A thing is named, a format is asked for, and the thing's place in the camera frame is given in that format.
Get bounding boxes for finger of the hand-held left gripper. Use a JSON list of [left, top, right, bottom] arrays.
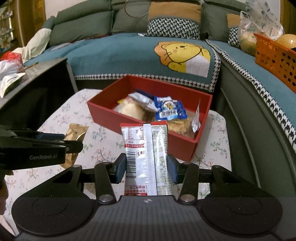
[[11, 137, 84, 154], [0, 125, 65, 141]]

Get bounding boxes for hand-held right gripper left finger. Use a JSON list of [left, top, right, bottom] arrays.
[[39, 153, 127, 205]]

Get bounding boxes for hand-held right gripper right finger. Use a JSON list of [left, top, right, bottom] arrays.
[[167, 154, 262, 205]]

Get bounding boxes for gold brown snack packet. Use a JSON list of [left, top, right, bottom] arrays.
[[59, 123, 90, 169]]

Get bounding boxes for red white barcode snack packet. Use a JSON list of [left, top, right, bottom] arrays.
[[120, 120, 173, 197]]

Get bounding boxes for yellow cookie packet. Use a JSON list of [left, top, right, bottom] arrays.
[[166, 98, 201, 139]]

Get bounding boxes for red cardboard box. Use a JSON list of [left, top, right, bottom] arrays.
[[87, 75, 213, 162]]

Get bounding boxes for round white pastry packet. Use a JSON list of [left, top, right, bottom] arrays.
[[113, 97, 151, 122]]

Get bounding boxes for small blue snack packet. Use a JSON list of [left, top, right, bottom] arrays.
[[154, 96, 188, 121]]

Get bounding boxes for floral tablecloth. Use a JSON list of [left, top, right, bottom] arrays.
[[5, 88, 232, 209]]

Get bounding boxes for black side table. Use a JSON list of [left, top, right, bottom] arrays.
[[0, 57, 78, 130]]

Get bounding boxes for white paper packet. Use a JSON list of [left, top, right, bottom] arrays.
[[0, 72, 26, 99]]

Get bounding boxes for white plastic bag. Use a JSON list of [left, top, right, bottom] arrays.
[[0, 60, 25, 80]]

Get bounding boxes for green sofa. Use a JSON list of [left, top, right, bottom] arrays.
[[42, 0, 296, 193]]

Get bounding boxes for red plastic bag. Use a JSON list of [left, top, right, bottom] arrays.
[[0, 51, 23, 64]]

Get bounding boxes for pale white cloth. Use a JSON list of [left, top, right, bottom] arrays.
[[13, 28, 51, 58]]

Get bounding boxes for teal lion print sofa cover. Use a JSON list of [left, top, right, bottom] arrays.
[[23, 32, 221, 93]]

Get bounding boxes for green sofa back cushion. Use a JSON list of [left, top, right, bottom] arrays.
[[112, 7, 149, 34], [200, 3, 232, 42], [49, 10, 114, 45]]

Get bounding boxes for teal houndstooth trim sofa cover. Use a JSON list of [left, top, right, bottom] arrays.
[[206, 38, 296, 149]]

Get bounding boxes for large brown houndstooth cushion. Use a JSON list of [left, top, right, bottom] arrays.
[[147, 2, 201, 40]]

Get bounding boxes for orange plastic basket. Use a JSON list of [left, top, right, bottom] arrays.
[[254, 33, 296, 94]]

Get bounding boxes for small brown houndstooth cushion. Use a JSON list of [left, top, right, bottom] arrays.
[[227, 13, 242, 48]]

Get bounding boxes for clear plastic bag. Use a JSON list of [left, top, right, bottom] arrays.
[[238, 0, 285, 56]]

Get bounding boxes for round yellow fruit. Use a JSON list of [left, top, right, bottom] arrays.
[[276, 34, 296, 49]]

